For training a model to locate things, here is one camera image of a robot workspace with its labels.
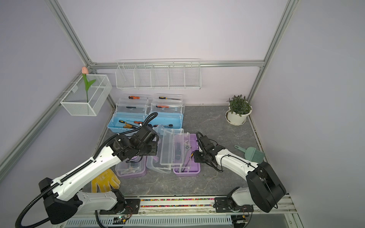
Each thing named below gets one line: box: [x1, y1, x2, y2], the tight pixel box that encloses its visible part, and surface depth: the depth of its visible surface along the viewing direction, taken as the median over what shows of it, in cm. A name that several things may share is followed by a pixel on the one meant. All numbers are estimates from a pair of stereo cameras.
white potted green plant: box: [224, 94, 253, 126], surface depth 100 cm
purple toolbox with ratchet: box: [115, 155, 147, 178], surface depth 80 cm
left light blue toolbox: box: [106, 93, 151, 133], surface depth 111 cm
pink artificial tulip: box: [81, 66, 97, 103], surface depth 87 cm
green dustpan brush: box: [233, 144, 266, 163], surface depth 95 cm
